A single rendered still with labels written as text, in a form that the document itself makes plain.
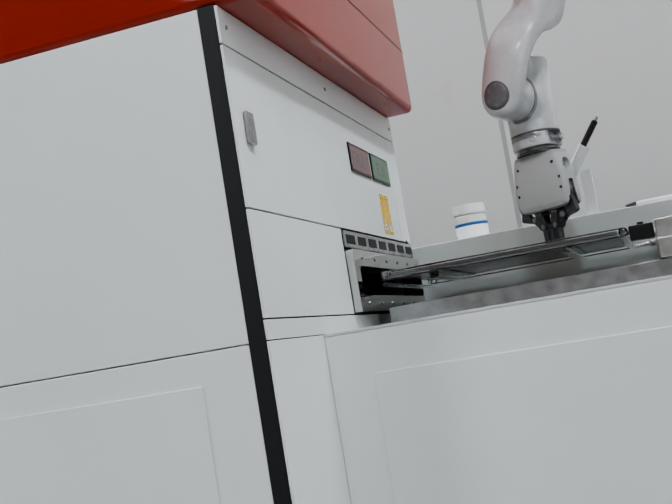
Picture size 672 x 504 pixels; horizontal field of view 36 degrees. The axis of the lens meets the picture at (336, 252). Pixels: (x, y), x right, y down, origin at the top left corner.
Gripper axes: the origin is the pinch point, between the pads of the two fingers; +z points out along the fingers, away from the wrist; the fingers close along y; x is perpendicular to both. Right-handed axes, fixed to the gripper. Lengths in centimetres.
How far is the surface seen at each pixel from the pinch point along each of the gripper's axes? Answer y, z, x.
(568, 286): -11.1, 8.6, 17.8
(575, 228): 3.1, -2.5, -13.1
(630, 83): 44, -53, -136
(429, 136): 107, -52, -117
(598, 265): 0.6, 4.9, -14.3
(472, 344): -13, 14, 47
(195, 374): 5, 12, 77
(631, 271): -19.5, 8.0, 13.8
